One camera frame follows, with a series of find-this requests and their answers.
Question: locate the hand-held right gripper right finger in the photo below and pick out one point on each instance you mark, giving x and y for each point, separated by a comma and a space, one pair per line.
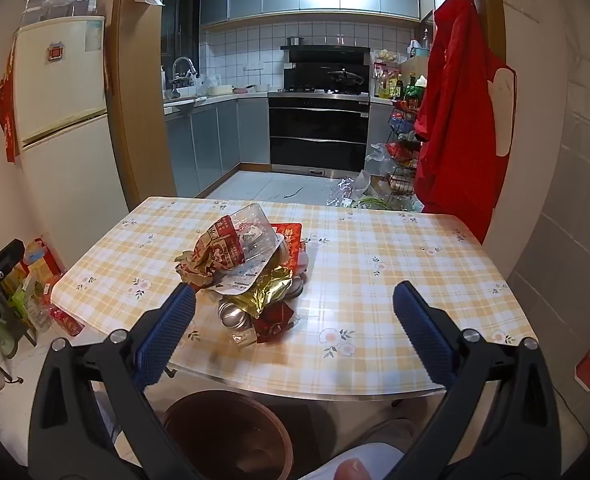
425, 335

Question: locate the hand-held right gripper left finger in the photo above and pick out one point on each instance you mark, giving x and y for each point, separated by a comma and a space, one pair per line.
167, 330

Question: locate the printed paper wrapper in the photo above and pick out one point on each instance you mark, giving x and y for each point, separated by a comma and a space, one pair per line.
220, 250

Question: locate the gold foil wrapper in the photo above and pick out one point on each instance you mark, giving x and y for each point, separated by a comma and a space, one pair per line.
260, 295

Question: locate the red foil wrapper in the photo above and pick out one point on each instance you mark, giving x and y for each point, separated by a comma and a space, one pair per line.
275, 322

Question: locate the brown round bin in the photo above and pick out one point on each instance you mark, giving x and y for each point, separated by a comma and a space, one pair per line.
225, 440

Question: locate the clear plastic blister pack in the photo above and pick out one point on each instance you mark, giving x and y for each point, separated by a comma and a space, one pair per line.
255, 240

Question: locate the pile of snack packets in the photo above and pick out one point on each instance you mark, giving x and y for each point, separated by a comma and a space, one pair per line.
35, 280

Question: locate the green plastic item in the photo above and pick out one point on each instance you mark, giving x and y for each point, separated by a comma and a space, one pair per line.
0, 340

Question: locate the table with checked tablecloth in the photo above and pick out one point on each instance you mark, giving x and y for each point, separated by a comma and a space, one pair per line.
400, 270

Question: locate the red hanging cloth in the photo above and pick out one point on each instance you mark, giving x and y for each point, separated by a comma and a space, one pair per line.
6, 110

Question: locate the cream refrigerator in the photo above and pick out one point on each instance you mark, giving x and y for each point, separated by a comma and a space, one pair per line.
60, 110

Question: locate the clear plastic bags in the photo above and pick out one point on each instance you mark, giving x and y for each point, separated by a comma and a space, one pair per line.
375, 180

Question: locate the red fridge magnet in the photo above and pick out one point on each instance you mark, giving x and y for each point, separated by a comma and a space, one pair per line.
55, 52

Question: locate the grey lower kitchen cabinets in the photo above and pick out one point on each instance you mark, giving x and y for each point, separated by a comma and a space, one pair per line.
210, 135

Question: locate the red apron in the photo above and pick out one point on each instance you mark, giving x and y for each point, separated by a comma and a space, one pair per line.
455, 110

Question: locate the black built-in oven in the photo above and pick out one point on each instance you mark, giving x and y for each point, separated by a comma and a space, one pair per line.
317, 130

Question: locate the white tub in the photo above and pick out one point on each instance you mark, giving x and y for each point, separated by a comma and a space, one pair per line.
221, 90

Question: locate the cooking oil bottles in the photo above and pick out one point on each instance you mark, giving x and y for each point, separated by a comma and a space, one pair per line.
387, 87

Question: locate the chrome kitchen faucet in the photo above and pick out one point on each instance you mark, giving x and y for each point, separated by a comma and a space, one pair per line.
182, 72

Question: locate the black range hood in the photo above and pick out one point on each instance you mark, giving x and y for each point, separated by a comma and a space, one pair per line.
325, 60

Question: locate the metal pot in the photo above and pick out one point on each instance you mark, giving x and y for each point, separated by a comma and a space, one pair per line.
295, 41

